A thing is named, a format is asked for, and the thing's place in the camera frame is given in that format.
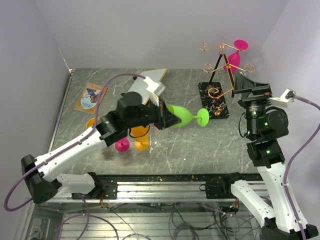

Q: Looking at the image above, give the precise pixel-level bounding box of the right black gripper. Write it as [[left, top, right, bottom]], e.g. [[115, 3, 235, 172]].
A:
[[233, 71, 274, 137]]

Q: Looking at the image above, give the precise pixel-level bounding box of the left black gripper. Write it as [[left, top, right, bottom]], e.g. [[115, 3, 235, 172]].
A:
[[126, 97, 182, 131]]

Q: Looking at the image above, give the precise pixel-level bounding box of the yellow wine glass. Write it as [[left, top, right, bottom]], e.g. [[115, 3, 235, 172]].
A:
[[86, 117, 100, 129], [130, 125, 150, 151]]

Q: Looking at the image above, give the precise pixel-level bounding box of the pink wine glass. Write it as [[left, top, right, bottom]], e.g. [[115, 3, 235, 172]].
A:
[[222, 39, 249, 73], [115, 137, 130, 152]]

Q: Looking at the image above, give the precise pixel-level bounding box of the green wine glass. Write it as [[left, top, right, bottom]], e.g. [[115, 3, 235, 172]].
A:
[[167, 105, 210, 128]]

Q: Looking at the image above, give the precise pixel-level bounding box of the clear wine glass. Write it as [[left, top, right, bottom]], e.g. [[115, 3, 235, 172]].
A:
[[153, 127, 169, 147]]

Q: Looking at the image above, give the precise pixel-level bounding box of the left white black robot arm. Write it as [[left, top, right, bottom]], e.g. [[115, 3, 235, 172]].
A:
[[21, 91, 182, 204]]

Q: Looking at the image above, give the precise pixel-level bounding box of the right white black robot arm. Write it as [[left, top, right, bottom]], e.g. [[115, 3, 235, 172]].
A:
[[220, 72, 319, 240]]

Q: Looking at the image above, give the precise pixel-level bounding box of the gold black wine glass rack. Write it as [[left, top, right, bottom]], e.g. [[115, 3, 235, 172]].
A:
[[198, 42, 255, 120]]

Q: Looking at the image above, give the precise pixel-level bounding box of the yellow framed whiteboard tablet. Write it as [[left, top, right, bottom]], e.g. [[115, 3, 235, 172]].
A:
[[128, 68, 168, 105]]

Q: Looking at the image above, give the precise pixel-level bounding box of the orange picture book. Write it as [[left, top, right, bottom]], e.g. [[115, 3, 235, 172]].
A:
[[73, 82, 102, 115]]

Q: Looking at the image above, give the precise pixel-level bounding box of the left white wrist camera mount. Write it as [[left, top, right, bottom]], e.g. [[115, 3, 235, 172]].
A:
[[143, 76, 166, 107]]

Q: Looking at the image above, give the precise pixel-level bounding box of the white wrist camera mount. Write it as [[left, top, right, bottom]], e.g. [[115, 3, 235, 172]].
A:
[[143, 76, 166, 107], [269, 88, 296, 108]]

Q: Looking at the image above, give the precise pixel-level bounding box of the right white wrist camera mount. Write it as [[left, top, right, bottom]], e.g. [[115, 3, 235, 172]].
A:
[[269, 88, 296, 108]]

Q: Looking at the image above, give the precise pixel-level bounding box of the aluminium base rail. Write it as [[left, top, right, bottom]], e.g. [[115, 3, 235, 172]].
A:
[[47, 173, 270, 203]]

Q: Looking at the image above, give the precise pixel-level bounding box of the floor cable bundle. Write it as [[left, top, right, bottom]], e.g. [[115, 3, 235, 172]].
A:
[[82, 199, 273, 240]]

